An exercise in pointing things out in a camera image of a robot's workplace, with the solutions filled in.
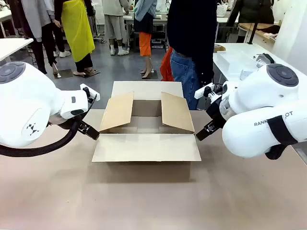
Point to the person's left forearm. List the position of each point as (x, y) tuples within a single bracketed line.
[(207, 69)]

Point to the clear plastic container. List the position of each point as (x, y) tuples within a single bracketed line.
[(235, 63)]

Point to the mannequin in grey clothes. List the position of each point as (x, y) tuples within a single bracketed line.
[(36, 19)]

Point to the person in dark shirt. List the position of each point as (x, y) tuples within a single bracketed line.
[(189, 28)]

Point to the person in black jacket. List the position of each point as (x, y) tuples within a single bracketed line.
[(254, 12)]

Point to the white plastic basket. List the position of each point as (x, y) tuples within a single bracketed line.
[(221, 10)]

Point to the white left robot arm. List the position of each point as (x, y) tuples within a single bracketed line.
[(28, 100)]

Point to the brown cardboard box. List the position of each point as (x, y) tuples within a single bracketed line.
[(144, 148)]

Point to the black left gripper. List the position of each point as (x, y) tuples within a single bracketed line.
[(62, 119)]

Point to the small grey object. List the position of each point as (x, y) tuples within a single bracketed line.
[(244, 74)]

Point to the person in beige shorts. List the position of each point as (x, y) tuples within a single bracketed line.
[(115, 24)]

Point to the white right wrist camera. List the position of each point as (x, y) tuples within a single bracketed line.
[(199, 93)]

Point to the wooden desk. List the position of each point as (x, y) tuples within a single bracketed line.
[(263, 32)]

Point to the orange bag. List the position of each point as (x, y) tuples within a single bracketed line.
[(166, 67)]

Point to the white workbench with equipment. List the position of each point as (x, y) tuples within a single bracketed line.
[(160, 21)]

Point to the white background table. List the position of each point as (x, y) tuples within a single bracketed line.
[(4, 16)]

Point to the black item white lettering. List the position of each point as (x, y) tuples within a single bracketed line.
[(262, 60)]

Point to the white side table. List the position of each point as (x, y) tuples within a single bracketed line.
[(12, 46)]

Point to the black pole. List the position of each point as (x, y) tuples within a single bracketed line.
[(252, 33)]

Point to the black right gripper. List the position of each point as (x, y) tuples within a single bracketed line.
[(217, 111)]

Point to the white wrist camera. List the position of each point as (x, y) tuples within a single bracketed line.
[(94, 92), (199, 93)]

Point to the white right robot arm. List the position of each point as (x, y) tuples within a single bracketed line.
[(259, 95)]

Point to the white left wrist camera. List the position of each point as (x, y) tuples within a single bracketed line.
[(94, 92)]

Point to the brown tape roll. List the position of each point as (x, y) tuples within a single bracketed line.
[(219, 48)]

